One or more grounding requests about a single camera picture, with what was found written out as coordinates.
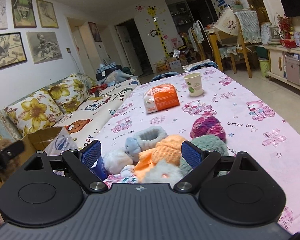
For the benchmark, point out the orange tissue pack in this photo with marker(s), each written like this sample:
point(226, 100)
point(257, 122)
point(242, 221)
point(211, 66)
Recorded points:
point(160, 98)

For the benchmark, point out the blue fluffy headband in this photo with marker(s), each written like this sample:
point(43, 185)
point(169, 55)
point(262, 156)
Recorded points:
point(143, 140)

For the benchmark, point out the orange knitted cloth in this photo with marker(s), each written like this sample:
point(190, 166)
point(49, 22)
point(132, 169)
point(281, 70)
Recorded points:
point(168, 149)

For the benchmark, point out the giraffe height wall sticker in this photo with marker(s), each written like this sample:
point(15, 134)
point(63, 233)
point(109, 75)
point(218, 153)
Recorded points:
point(154, 12)

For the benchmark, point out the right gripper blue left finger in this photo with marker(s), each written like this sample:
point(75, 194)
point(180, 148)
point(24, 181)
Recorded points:
point(90, 153)

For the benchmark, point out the pink cartoon tablecloth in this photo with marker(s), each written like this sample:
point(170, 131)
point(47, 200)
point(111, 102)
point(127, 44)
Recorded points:
point(250, 125)

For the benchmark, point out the white paper cup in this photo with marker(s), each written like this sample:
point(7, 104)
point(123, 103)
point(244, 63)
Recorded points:
point(194, 84)

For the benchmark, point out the sofa with cartoon cover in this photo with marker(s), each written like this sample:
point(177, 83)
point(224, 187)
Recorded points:
point(84, 123)

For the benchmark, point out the wooden dining chair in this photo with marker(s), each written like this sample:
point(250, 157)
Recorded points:
point(239, 32)

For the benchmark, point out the green waste bin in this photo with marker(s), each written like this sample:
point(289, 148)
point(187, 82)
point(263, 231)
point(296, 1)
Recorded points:
point(264, 66)

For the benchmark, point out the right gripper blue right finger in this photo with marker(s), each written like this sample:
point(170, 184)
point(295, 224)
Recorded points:
point(191, 153)

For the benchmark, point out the tan knitted plush toy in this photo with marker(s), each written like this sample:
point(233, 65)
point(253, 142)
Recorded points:
point(9, 157)

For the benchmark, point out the cream tv cabinet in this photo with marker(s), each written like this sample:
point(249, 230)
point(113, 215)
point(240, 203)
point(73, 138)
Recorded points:
point(284, 64)

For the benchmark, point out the purple knitted hat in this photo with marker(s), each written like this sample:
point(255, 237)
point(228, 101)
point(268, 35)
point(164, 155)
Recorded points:
point(207, 125)

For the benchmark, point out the white fluffy sock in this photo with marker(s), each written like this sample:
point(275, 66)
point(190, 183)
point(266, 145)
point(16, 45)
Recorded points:
point(115, 160)

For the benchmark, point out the yellow floral cushion far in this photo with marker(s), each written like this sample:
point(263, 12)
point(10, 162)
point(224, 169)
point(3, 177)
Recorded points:
point(70, 93)

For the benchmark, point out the cardboard box with plastic liner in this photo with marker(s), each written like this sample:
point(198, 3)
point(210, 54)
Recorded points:
point(54, 141)

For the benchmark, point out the yellow floral cushion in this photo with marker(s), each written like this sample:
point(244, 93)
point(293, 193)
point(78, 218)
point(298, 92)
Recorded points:
point(36, 111)
point(70, 93)

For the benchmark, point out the yellow floral cushion near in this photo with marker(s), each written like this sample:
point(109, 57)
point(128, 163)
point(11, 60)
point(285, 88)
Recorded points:
point(36, 111)

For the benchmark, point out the black framed cartoon picture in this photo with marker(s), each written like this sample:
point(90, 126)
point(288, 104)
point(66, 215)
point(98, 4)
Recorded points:
point(12, 50)

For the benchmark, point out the grey sketch child picture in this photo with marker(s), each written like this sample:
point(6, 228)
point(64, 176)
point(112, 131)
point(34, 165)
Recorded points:
point(43, 46)

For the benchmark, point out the teal fluffy plush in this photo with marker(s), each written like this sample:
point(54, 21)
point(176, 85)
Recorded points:
point(205, 142)

